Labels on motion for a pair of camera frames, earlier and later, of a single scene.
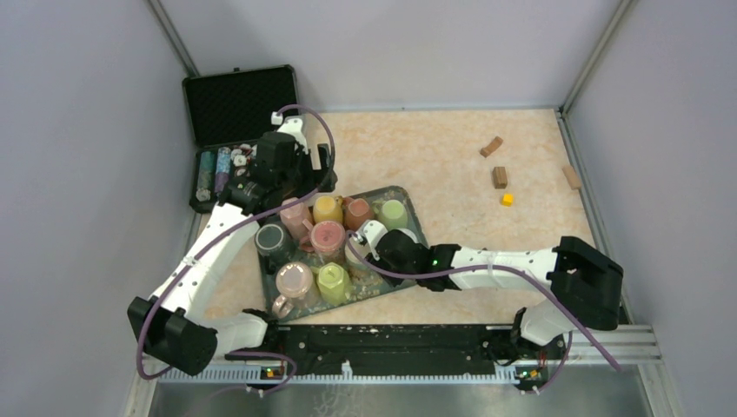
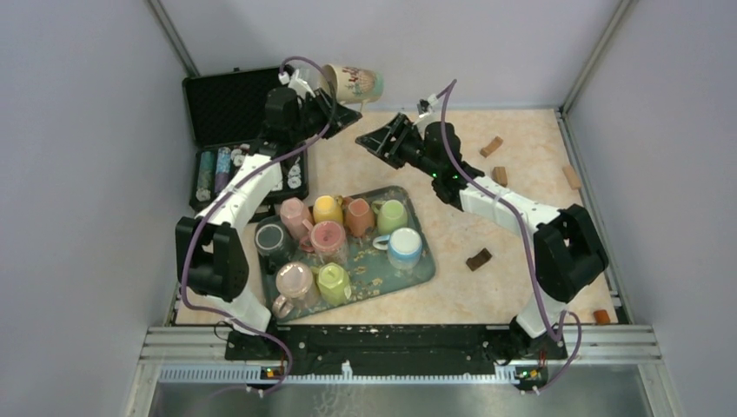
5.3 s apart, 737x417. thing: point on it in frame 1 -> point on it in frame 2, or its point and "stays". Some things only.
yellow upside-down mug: [328, 208] stays
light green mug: [392, 213] stays
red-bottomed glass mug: [327, 241] stays
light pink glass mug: [295, 284] stays
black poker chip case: [227, 110] stays
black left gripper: [306, 160] -> [341, 117]
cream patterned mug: [363, 251] -> [352, 85]
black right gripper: [395, 281] -> [381, 142]
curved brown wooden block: [494, 145] stays
